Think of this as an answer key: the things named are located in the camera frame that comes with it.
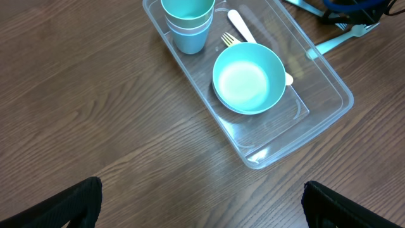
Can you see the light blue fork lower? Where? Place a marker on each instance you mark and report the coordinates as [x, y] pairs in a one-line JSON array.
[[355, 31]]

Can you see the light blue bowl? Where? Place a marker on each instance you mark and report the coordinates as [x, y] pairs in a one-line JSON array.
[[249, 78]]

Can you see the teal cup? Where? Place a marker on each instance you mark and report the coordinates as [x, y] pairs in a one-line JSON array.
[[188, 13]]

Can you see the white plastic spoon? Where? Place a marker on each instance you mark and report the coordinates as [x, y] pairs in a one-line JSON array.
[[240, 25]]

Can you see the light blue fork upper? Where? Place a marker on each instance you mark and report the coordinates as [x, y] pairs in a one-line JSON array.
[[305, 6]]

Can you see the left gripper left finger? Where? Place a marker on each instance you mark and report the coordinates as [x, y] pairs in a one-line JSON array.
[[76, 207]]

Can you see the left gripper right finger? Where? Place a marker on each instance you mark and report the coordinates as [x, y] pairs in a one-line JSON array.
[[325, 208]]

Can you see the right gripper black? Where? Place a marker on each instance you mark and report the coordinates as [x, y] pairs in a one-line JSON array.
[[357, 12]]

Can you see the light blue fork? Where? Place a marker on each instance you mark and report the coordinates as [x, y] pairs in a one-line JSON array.
[[355, 31], [305, 6]]

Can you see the blue cup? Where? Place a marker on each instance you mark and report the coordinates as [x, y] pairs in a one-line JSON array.
[[190, 43]]

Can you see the clear plastic container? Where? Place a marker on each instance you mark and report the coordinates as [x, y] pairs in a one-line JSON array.
[[316, 99]]

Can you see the yellow plastic fork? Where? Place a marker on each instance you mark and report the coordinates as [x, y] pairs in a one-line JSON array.
[[229, 39]]

